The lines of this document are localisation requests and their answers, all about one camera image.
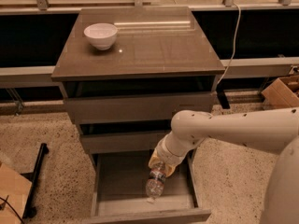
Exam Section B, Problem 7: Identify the black cable bottom left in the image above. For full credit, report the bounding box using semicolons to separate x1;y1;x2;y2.
0;195;25;224

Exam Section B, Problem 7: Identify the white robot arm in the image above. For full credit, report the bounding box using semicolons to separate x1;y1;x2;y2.
149;107;299;224

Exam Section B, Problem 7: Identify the black metal stand leg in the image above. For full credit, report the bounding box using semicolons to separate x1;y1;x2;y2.
22;143;49;218

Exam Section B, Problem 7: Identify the cardboard box left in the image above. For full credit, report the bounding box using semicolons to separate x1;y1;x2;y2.
0;163;32;224

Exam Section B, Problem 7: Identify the white power cable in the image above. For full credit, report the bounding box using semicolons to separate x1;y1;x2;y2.
216;3;242;86

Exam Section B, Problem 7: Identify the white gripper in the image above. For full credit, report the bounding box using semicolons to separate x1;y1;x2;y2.
149;135;187;177

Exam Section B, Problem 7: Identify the clear plastic water bottle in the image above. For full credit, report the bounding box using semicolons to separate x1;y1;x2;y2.
146;162;166;203

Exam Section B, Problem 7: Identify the cardboard box right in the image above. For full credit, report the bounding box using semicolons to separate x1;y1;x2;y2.
262;76;299;108

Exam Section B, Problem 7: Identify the grey top drawer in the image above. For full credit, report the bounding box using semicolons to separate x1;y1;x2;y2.
64;92;215;124

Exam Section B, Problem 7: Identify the grey open bottom drawer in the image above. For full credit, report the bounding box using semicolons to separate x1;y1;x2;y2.
82;150;211;224

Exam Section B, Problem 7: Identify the grey middle drawer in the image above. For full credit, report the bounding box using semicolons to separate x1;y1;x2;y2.
80;131;167;154

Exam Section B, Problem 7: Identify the white ceramic bowl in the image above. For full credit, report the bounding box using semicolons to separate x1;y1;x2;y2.
84;23;118;50

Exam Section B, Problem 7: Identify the grey drawer cabinet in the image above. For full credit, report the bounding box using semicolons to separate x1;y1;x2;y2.
50;6;226;173

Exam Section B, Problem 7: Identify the cardboard box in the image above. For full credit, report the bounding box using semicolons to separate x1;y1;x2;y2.
262;76;299;108
0;163;32;224

